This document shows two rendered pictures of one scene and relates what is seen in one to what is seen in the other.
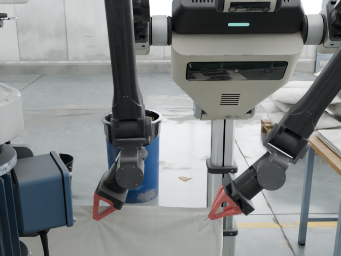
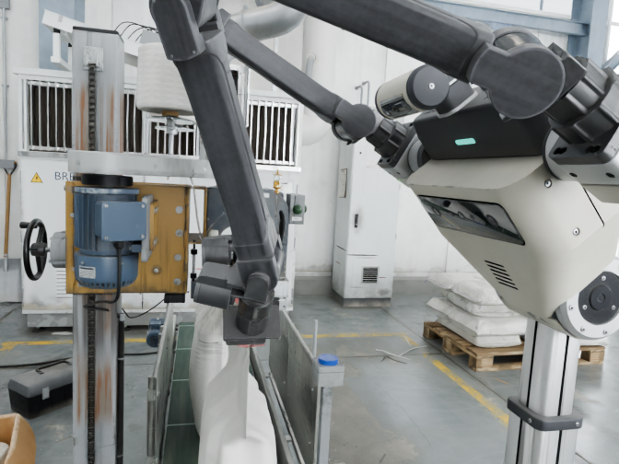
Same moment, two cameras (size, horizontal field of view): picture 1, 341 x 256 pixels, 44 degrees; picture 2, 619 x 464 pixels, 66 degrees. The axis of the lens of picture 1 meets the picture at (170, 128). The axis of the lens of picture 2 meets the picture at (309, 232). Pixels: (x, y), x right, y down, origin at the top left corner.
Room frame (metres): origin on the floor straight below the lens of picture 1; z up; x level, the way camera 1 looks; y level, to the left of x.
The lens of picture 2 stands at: (0.78, -0.99, 1.38)
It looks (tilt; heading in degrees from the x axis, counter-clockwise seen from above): 7 degrees down; 78
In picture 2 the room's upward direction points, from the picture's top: 3 degrees clockwise
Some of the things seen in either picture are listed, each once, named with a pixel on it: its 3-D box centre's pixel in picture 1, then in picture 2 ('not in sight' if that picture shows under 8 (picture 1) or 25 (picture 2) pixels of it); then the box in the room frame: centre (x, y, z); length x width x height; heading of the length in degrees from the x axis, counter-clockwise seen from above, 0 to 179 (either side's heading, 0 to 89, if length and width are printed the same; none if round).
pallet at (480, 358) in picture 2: not in sight; (508, 341); (3.36, 2.55, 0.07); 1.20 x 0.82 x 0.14; 3
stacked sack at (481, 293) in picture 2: not in sight; (500, 292); (3.08, 2.32, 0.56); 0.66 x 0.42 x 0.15; 1
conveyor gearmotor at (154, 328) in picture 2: not in sight; (159, 331); (0.50, 2.10, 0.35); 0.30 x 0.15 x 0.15; 91
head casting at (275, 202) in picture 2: not in sight; (243, 226); (0.90, 0.57, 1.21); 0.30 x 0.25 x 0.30; 91
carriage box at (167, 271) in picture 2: not in sight; (132, 234); (0.56, 0.53, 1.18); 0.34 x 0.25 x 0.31; 1
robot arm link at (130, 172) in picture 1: (132, 150); (227, 240); (0.83, 0.08, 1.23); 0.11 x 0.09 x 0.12; 2
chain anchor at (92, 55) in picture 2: not in sight; (92, 57); (0.46, 0.46, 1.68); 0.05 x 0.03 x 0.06; 1
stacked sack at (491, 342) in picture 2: not in sight; (475, 328); (3.01, 2.52, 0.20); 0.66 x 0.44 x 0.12; 91
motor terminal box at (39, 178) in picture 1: (41, 198); (120, 225); (0.58, 0.20, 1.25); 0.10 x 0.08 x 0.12; 26
